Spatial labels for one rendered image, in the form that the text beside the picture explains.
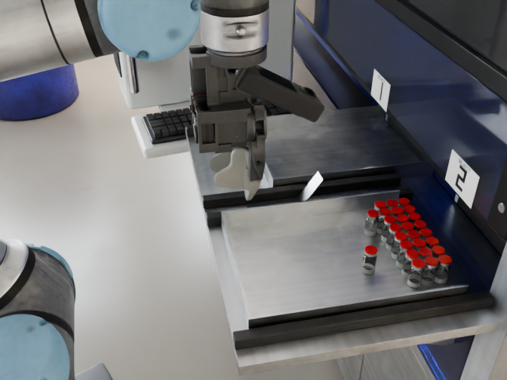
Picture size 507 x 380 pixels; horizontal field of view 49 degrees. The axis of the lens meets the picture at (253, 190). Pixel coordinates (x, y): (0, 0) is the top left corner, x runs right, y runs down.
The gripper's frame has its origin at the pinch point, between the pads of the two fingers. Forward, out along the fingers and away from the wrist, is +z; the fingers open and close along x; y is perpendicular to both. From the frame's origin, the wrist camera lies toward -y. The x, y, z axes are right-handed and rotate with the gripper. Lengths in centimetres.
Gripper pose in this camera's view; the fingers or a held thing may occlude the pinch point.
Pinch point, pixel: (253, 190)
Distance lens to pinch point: 74.6
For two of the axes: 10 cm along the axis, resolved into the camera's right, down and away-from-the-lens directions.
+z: 0.0, 8.2, 5.7
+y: -9.8, 1.2, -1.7
